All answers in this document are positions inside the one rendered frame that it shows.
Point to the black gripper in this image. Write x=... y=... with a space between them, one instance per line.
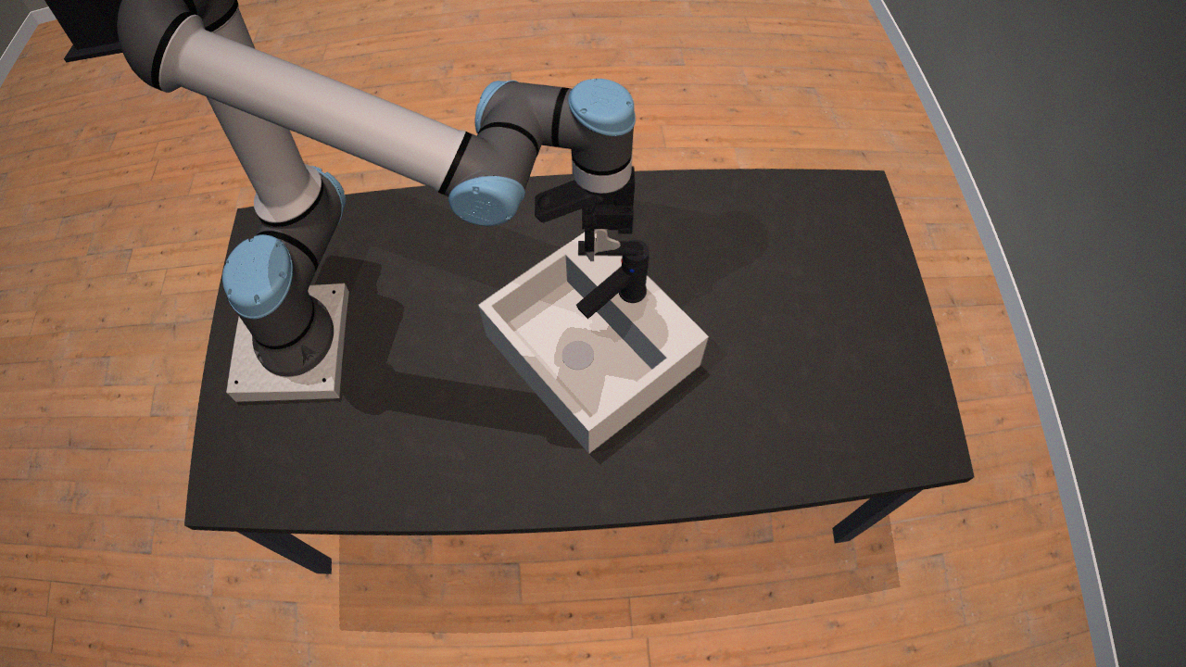
x=616 y=210

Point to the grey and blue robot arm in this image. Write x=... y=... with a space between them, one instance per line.
x=484 y=176

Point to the white rectangular sink basin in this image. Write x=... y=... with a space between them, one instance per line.
x=616 y=363

